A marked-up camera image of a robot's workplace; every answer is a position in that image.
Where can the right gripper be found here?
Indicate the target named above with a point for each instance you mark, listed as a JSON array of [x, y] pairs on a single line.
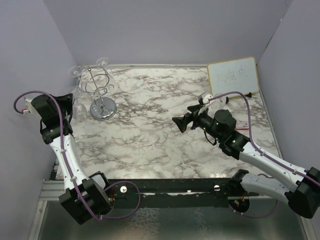
[[182, 122]]

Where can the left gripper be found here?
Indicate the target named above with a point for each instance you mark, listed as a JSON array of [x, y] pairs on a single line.
[[67, 100]]

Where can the clear wine glass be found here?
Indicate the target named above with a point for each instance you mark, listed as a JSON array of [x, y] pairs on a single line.
[[222, 100], [79, 110], [74, 71], [103, 62]]

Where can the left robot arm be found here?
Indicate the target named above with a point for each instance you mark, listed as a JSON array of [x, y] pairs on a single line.
[[84, 197]]

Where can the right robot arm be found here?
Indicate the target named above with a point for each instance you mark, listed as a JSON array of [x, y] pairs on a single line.
[[289, 183]]

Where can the chrome wine glass rack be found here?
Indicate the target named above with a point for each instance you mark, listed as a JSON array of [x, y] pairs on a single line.
[[98, 84]]

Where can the small red white card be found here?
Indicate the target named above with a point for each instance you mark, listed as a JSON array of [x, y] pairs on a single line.
[[242, 126]]

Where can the small whiteboard on stand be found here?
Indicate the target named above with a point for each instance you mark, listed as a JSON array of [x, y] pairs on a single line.
[[239, 75]]

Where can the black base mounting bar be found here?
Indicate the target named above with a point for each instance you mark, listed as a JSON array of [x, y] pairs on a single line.
[[174, 192]]

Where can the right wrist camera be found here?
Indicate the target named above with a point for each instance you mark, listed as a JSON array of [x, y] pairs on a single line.
[[204, 100]]

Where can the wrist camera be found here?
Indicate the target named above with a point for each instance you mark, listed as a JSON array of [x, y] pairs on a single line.
[[204, 100], [29, 109]]

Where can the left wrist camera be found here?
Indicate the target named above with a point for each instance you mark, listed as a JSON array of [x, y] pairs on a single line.
[[29, 109]]

